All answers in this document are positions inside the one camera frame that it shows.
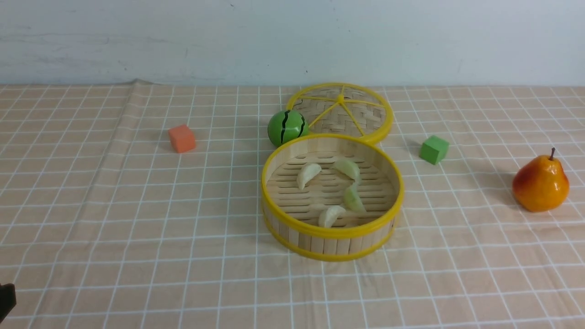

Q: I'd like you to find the bamboo steamer lid yellow rim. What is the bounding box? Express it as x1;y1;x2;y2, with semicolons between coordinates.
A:
286;82;394;144

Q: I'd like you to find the black gripper viewer left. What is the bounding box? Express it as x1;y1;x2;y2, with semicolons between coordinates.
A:
0;283;17;323

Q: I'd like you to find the white dumpling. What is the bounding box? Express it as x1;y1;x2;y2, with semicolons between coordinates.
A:
318;205;346;228
297;163;322;191

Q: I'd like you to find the checkered beige tablecloth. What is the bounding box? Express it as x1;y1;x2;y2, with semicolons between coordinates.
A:
0;81;585;329

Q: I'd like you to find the green foam cube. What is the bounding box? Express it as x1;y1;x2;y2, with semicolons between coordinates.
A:
419;135;450;165

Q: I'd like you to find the green toy watermelon ball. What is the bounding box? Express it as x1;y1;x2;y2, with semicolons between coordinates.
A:
267;110;309;148

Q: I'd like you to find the bamboo steamer tray yellow rim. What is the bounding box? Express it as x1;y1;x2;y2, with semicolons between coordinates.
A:
261;134;405;261

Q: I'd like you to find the orange yellow toy pear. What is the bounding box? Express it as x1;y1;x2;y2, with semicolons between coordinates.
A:
512;147;570;212

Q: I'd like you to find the pale green dumpling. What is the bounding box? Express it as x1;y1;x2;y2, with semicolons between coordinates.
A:
343;182;366;213
332;158;361;183

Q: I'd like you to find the orange foam cube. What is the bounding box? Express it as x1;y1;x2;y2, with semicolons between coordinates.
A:
168;124;196;154

